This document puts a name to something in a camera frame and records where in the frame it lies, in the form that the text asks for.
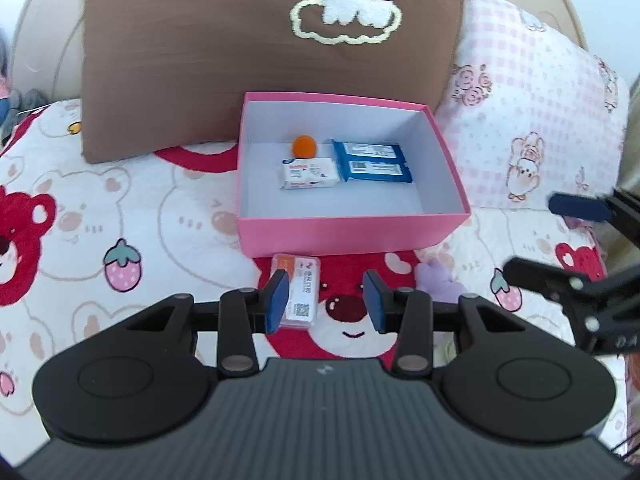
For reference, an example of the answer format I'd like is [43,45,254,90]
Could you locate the clear plastic case orange label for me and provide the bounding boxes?
[270,255,319,330]

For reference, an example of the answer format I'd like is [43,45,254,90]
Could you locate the bear printed blanket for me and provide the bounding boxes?
[0,97,640,461]

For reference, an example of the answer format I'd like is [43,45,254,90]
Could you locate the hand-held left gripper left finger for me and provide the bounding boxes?
[126,270,292,379]

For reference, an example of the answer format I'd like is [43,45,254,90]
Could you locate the pink cardboard box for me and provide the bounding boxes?
[235,91,472,257]

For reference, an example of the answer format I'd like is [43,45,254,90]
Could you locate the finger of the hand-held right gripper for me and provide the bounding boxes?
[548,187,640,248]
[502,256,589,307]

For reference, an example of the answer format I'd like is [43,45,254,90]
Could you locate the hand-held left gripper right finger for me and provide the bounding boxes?
[362,270,527,377]

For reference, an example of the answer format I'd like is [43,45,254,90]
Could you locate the blue wet wipes packet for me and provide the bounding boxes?
[331,139,414,184]

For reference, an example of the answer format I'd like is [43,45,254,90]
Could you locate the pink checked pillow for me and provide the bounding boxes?
[435,0,631,211]

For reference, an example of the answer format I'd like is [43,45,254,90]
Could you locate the white tissue packet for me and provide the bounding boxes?
[278,157,341,191]

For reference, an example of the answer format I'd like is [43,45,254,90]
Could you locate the brown pillow with cloud embroidery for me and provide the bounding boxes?
[81,0,468,165]

